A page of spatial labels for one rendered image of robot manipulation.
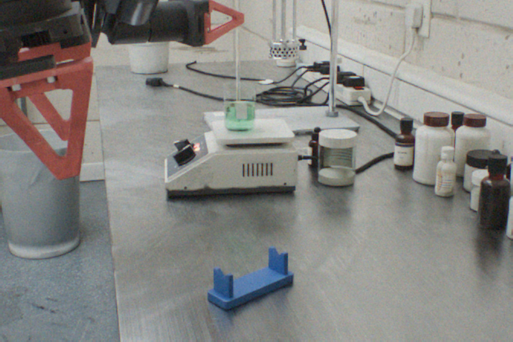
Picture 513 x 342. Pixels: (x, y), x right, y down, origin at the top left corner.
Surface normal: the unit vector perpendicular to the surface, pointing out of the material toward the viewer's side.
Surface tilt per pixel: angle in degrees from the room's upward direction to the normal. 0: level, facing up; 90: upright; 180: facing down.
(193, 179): 90
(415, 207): 0
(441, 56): 90
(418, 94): 90
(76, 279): 0
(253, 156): 90
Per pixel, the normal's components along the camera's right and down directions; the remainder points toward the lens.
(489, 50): -0.97, 0.06
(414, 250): 0.00, -0.96
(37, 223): 0.18, 0.34
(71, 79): 0.28, 0.59
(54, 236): 0.58, 0.29
